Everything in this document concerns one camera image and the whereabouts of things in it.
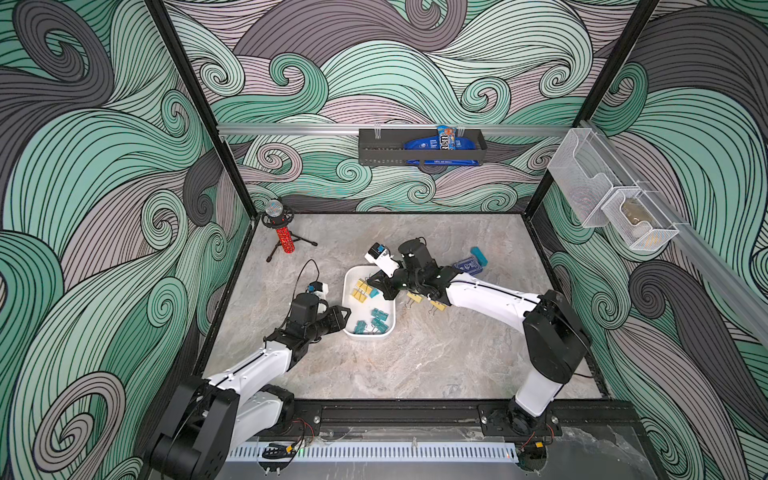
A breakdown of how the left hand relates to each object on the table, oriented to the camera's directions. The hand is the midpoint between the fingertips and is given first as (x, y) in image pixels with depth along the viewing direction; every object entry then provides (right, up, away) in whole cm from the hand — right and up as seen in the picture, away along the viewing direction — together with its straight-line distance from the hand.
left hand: (347, 309), depth 86 cm
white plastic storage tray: (+7, -3, +4) cm, 9 cm away
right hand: (+7, +9, -2) cm, 12 cm away
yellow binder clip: (+23, +6, -21) cm, 31 cm away
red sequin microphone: (-25, +20, +21) cm, 38 cm away
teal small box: (+46, +14, +20) cm, 53 cm away
